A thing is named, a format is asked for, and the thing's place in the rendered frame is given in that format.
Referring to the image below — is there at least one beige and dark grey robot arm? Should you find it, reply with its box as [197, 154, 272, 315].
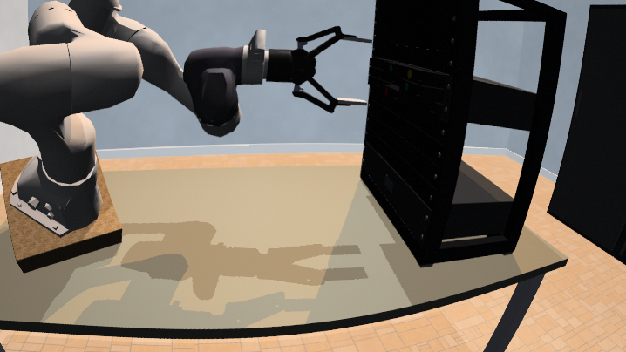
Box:
[0, 0, 269, 237]

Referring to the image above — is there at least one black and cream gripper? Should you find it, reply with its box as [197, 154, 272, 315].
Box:
[266, 26, 372, 113]

